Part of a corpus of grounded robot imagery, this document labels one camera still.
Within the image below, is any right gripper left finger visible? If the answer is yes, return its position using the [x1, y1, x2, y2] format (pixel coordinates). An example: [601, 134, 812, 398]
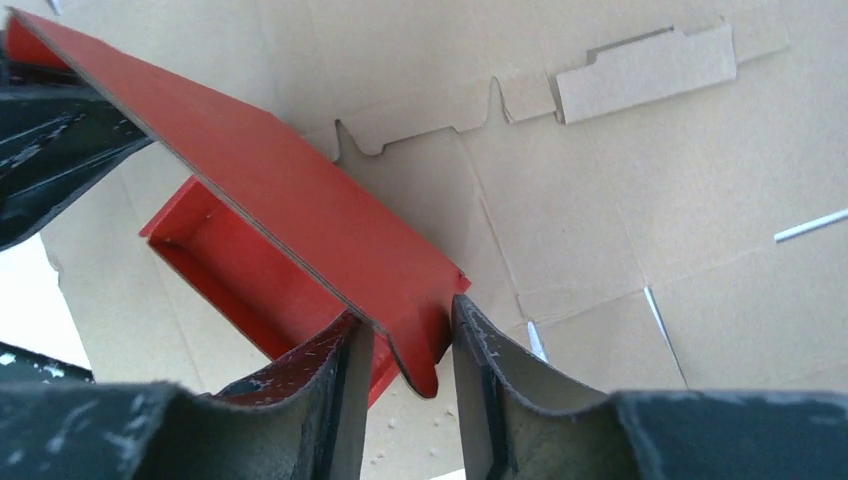
[1, 313, 374, 479]

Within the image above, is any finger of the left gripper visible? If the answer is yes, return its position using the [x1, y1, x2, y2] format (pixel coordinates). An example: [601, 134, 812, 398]
[1, 48, 152, 250]

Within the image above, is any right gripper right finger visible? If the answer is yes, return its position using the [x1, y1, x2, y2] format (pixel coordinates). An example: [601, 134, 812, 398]
[451, 295, 847, 479]

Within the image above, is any red paper box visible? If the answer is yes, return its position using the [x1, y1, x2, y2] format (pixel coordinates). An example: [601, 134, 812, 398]
[3, 8, 469, 398]

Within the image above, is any large flat cardboard sheet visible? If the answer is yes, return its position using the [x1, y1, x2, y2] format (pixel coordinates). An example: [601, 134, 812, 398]
[0, 0, 848, 480]

